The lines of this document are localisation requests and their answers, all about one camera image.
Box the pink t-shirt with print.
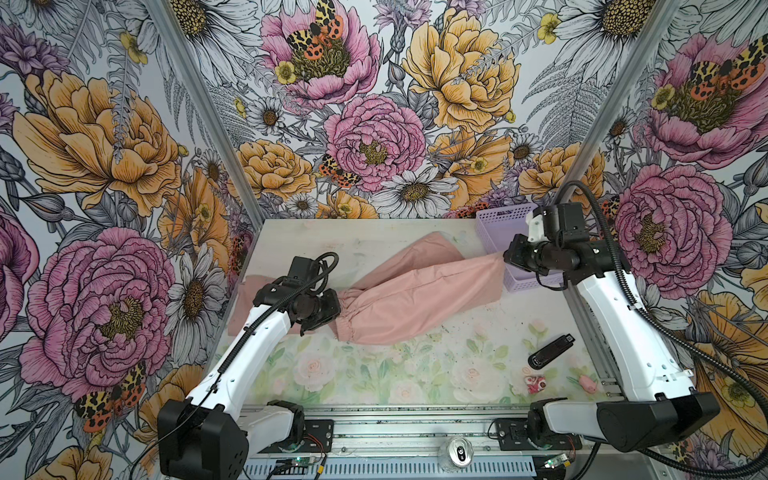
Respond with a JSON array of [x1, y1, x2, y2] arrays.
[[227, 274, 301, 337]]

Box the lilac plastic laundry basket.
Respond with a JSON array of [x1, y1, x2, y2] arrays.
[[475, 203, 564, 293]]

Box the pink shorts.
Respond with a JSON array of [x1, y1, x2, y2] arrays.
[[331, 232, 505, 346]]

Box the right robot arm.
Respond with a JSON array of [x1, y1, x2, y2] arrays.
[[504, 202, 720, 452]]

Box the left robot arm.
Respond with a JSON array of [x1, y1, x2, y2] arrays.
[[156, 252, 341, 479]]

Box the black remote-like device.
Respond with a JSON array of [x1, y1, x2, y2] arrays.
[[527, 334, 575, 370]]

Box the small pink red toy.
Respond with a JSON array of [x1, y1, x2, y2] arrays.
[[524, 375, 547, 395]]

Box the green circuit board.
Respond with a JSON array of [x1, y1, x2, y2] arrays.
[[271, 456, 326, 475]]

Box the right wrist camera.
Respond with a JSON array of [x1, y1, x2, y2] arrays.
[[525, 210, 548, 244]]

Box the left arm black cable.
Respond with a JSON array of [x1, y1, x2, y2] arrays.
[[128, 251, 340, 480]]

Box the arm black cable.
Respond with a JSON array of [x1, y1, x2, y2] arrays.
[[128, 251, 340, 480], [553, 181, 768, 480]]

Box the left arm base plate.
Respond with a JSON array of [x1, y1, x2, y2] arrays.
[[261, 419, 335, 454]]

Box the aluminium front rail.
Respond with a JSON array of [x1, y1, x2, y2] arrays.
[[155, 407, 673, 463]]

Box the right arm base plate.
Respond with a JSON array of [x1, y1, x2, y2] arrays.
[[486, 418, 583, 451]]

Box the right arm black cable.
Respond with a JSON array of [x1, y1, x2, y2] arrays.
[[553, 181, 768, 480]]

